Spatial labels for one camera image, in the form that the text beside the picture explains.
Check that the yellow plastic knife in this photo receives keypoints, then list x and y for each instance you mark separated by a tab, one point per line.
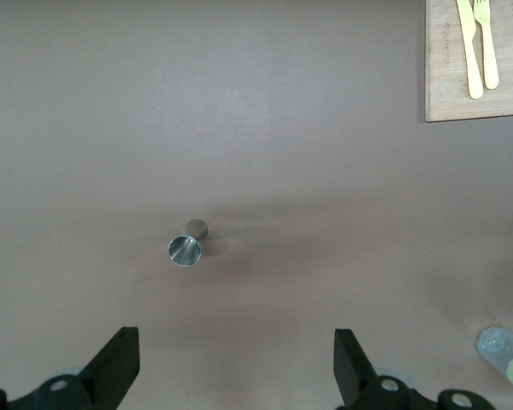
470	51

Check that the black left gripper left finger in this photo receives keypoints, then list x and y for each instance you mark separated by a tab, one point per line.
107	367

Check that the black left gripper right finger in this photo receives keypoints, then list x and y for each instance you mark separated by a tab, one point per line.
355	371

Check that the wooden cutting board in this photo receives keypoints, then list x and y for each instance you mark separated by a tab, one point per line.
444	85

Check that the yellow plastic fork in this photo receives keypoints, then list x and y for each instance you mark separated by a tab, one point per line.
489	55

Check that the green sleeved glass bottle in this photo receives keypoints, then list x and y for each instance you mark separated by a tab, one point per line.
506	354

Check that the steel double cone jigger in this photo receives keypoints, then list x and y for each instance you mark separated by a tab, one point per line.
184	251

